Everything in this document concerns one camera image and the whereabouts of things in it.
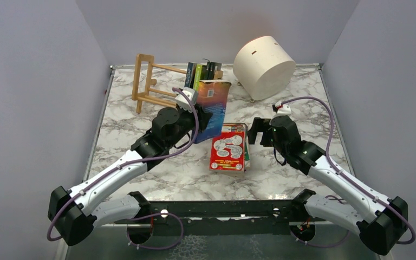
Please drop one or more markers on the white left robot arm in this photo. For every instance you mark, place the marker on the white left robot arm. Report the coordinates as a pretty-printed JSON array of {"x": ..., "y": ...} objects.
[{"x": 76, "y": 212}]

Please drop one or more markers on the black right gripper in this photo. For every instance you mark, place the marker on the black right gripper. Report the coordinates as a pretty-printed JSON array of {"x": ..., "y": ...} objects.
[{"x": 259, "y": 130}]

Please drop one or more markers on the cream cylindrical lamp shade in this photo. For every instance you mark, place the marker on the cream cylindrical lamp shade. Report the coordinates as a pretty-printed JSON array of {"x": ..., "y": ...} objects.
[{"x": 263, "y": 68}]

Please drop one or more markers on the red spine paperback book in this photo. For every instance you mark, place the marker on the red spine paperback book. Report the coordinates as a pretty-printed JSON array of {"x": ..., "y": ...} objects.
[{"x": 228, "y": 150}]

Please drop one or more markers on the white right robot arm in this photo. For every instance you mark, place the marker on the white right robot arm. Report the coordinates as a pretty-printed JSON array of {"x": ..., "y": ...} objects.
[{"x": 376, "y": 219}]

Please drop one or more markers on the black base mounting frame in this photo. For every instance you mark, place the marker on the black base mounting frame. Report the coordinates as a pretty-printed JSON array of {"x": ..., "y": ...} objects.
[{"x": 220, "y": 217}]

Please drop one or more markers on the dark green hardcover book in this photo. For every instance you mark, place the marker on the dark green hardcover book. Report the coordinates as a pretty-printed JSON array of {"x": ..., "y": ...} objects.
[{"x": 215, "y": 67}]

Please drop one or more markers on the blue cover paperback book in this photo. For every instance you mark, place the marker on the blue cover paperback book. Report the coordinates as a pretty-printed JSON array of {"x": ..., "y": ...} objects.
[{"x": 212, "y": 97}]

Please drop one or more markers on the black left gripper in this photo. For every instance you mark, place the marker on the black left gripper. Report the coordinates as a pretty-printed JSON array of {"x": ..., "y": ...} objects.
[{"x": 201, "y": 117}]

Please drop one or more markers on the wooden dowel rack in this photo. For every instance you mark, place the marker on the wooden dowel rack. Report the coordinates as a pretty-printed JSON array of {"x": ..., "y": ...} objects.
[{"x": 149, "y": 93}]

